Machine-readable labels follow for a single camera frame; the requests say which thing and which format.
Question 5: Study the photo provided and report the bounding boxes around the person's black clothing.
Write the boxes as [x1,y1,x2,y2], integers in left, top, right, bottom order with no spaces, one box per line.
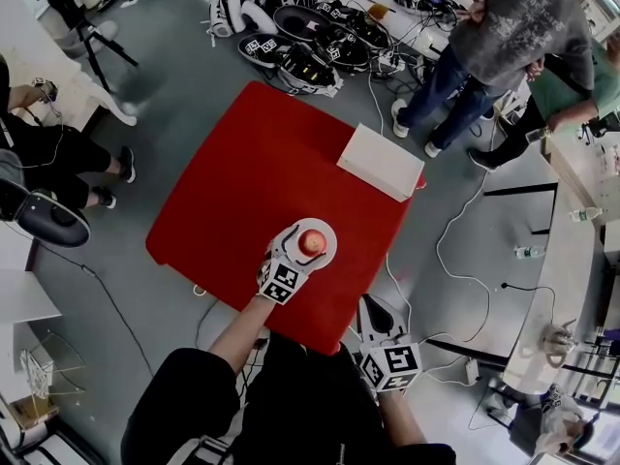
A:
[120,330,459,465]

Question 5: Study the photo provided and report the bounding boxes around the table with red cloth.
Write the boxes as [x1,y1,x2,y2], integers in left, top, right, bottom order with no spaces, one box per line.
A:
[144,79,428,357]

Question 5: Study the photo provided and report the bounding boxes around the person's left forearm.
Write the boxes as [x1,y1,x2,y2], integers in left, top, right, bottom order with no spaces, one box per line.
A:
[207,295,275,375]

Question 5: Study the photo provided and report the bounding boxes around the wire mesh basket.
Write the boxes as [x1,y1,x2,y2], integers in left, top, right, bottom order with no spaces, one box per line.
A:
[18,349,54,401]

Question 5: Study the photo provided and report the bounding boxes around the brown cardboard box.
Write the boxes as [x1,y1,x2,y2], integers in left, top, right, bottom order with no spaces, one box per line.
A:
[9,397,59,428]

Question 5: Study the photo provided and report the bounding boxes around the black floor cable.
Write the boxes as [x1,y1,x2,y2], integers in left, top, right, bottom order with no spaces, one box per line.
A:
[43,243,154,375]

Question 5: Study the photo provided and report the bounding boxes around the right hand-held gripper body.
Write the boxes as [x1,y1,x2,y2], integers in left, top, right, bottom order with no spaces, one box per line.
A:
[356,325,424,395]

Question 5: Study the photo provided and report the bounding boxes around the white side desk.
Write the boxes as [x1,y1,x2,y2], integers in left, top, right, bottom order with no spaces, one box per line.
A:
[0,268,62,324]

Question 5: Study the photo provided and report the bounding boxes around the pile of black white shells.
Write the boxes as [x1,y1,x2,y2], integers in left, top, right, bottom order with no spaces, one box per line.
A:
[207,0,403,99]

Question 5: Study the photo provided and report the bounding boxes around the black office chair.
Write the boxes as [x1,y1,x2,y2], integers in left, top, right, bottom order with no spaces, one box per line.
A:
[575,113,620,144]

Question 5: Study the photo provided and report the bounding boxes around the white round plate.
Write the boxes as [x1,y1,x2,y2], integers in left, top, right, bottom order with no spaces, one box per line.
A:
[280,217,338,266]

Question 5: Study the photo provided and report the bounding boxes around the person's right forearm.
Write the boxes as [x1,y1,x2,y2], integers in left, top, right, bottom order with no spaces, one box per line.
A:
[377,389,427,450]

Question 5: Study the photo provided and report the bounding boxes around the white carved-leg table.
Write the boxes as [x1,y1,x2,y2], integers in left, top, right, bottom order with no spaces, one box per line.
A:
[57,19,140,128]

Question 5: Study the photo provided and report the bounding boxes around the black grey-rimmed backpack shell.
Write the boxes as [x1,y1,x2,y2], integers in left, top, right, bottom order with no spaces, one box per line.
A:
[0,181,92,249]

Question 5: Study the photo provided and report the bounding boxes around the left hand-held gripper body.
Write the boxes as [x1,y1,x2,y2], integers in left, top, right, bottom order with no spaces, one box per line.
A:
[255,245,311,307]

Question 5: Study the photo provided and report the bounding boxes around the black power cord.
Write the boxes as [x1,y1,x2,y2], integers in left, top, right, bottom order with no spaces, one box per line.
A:
[501,282,558,328]

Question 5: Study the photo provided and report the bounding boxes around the long grey table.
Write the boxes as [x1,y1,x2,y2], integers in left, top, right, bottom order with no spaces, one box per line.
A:
[483,181,606,396]

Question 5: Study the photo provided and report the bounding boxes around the black metal stand legs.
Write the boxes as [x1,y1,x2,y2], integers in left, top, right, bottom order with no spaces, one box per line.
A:
[72,16,140,94]

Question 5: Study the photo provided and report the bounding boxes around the coiled grey rope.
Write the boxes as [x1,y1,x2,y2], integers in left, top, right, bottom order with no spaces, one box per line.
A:
[542,320,577,367]

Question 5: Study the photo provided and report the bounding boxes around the white cardboard box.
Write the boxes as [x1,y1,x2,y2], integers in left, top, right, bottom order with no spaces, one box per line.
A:
[336,122,426,202]

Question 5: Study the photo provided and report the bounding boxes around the long white floor cable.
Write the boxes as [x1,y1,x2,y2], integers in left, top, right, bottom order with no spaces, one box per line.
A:
[418,170,491,346]

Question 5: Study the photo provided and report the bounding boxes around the red apple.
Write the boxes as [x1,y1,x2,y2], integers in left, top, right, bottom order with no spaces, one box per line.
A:
[297,229,328,256]

